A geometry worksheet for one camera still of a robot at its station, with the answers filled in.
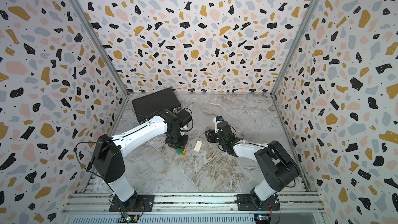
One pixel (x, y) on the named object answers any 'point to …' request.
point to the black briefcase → (148, 106)
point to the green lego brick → (179, 151)
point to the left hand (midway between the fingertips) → (184, 148)
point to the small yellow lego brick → (184, 153)
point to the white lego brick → (198, 145)
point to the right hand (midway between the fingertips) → (206, 133)
